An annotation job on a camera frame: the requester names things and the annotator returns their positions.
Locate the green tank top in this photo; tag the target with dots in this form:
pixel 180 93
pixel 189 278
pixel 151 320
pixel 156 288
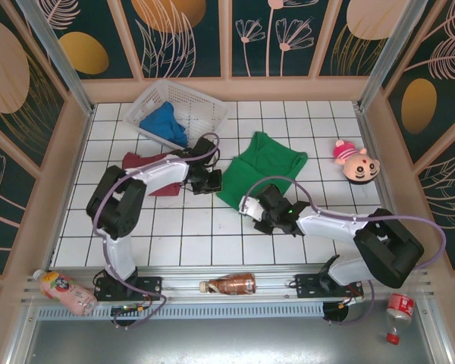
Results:
pixel 265 163

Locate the blue tank top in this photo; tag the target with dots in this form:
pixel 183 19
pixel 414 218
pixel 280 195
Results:
pixel 161 123

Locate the red tank top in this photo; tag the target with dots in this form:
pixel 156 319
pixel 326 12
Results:
pixel 130 162

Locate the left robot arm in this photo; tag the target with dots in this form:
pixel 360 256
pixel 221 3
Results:
pixel 163 176

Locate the white plastic basket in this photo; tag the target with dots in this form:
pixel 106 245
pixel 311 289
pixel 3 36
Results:
pixel 201 110

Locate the brown drink bottle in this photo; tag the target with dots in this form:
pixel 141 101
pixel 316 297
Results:
pixel 231 284

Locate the plush doll with pink hat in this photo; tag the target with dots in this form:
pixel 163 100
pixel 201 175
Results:
pixel 360 168

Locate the grey metal base sheet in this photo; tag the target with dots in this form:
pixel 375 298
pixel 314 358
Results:
pixel 227 341

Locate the clear bottle with red label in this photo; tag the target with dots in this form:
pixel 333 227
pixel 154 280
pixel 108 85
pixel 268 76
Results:
pixel 400 305

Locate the pink drink bottle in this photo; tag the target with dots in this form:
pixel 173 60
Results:
pixel 66 292

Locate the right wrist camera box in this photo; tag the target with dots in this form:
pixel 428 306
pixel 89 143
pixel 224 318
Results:
pixel 251 208

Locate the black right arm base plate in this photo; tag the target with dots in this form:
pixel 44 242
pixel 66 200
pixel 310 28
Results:
pixel 307 288

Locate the aluminium mounting rail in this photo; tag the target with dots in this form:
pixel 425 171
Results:
pixel 182 282

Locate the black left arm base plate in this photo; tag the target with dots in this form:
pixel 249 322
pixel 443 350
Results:
pixel 151 286

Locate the aluminium frame post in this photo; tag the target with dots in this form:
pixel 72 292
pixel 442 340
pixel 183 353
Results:
pixel 63 64
pixel 394 57

